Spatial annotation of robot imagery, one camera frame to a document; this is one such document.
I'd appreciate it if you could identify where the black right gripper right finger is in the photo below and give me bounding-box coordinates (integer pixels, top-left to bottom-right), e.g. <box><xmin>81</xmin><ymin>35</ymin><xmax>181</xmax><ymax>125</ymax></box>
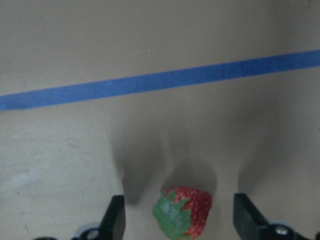
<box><xmin>233</xmin><ymin>193</ymin><xmax>269</xmax><ymax>240</ymax></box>

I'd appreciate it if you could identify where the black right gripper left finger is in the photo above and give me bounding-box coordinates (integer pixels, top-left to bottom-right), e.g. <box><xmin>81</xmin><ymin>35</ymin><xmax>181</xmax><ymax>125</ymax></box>
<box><xmin>99</xmin><ymin>195</ymin><xmax>126</xmax><ymax>240</ymax></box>

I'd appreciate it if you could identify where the red strawberry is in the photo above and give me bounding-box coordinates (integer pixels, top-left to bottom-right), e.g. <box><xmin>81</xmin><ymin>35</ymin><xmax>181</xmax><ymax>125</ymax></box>
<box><xmin>152</xmin><ymin>186</ymin><xmax>213</xmax><ymax>240</ymax></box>

